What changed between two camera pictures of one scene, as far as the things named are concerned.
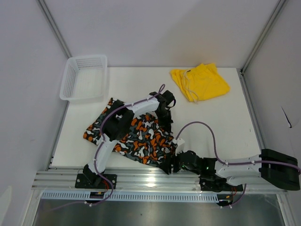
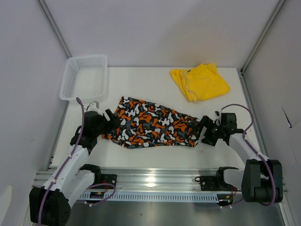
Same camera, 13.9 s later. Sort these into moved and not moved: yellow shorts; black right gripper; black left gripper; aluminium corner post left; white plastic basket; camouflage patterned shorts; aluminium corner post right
Moved: black left gripper; camouflage patterned shorts; black right gripper
Not moved: aluminium corner post right; yellow shorts; white plastic basket; aluminium corner post left
